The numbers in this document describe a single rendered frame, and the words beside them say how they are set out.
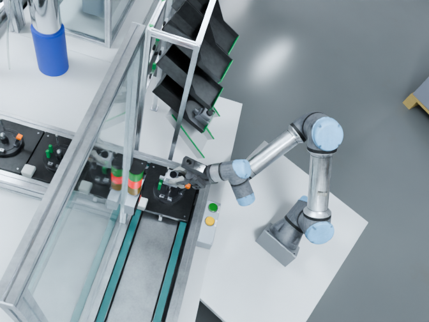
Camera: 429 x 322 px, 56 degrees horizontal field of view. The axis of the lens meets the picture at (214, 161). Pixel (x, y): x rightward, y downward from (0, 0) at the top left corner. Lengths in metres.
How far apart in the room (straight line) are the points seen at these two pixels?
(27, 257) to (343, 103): 3.62
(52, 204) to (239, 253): 1.34
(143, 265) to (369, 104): 3.01
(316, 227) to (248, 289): 0.43
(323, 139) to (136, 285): 0.94
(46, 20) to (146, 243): 1.12
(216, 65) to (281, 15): 3.14
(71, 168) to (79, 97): 1.58
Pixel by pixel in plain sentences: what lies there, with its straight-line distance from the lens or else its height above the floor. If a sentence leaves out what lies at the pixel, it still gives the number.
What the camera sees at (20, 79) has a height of 0.86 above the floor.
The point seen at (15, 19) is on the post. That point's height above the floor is 0.96.
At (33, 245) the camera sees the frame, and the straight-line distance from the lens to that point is 0.65.
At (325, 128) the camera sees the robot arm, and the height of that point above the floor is 1.51.
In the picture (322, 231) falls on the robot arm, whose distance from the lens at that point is 1.73.
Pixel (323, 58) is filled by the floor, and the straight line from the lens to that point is 4.37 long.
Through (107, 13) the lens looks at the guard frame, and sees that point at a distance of 2.37.
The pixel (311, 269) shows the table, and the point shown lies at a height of 0.86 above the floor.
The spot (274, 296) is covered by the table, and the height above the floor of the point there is 0.86.
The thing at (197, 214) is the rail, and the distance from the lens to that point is 1.84.
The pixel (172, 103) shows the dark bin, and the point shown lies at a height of 1.29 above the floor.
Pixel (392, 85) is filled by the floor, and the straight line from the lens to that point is 4.56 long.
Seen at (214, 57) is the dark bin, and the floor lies 1.54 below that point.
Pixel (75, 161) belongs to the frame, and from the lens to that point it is 0.71.
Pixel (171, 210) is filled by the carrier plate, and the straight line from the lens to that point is 1.80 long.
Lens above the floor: 2.59
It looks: 56 degrees down
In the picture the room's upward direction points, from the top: 23 degrees clockwise
